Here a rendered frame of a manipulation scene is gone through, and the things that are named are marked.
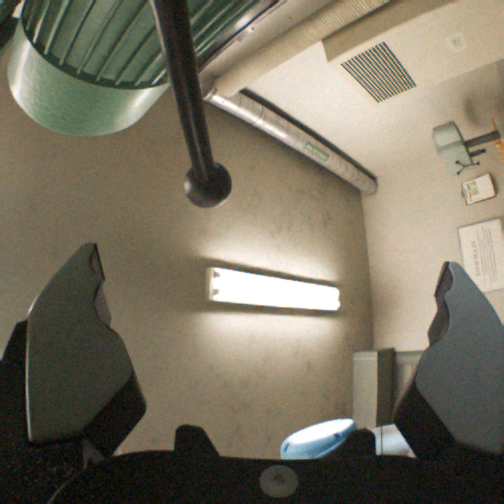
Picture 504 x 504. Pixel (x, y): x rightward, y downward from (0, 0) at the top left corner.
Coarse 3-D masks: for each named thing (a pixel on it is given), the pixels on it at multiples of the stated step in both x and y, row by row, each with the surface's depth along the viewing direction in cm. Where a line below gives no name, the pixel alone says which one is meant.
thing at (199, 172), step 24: (168, 0) 9; (168, 24) 10; (168, 48) 11; (192, 48) 12; (168, 72) 12; (192, 72) 13; (192, 96) 14; (192, 120) 15; (192, 144) 17; (192, 168) 22; (216, 168) 22; (192, 192) 22; (216, 192) 22
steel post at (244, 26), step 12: (264, 0) 127; (276, 0) 127; (288, 0) 126; (252, 12) 135; (264, 12) 133; (240, 24) 143; (252, 24) 141; (228, 36) 151; (240, 36) 151; (216, 48) 160; (204, 60) 169
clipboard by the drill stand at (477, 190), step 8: (488, 176) 230; (464, 184) 252; (472, 184) 245; (480, 184) 238; (488, 184) 230; (464, 192) 251; (472, 192) 245; (480, 192) 237; (488, 192) 230; (472, 200) 244; (480, 200) 239
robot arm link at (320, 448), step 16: (304, 432) 43; (320, 432) 40; (336, 432) 38; (384, 432) 36; (288, 448) 38; (304, 448) 37; (320, 448) 36; (336, 448) 36; (384, 448) 34; (400, 448) 33
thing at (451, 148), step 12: (492, 120) 176; (444, 132) 176; (456, 132) 170; (492, 132) 172; (444, 144) 182; (456, 144) 181; (468, 144) 187; (480, 144) 182; (444, 156) 194; (456, 156) 192; (468, 156) 190; (456, 168) 209; (468, 168) 207
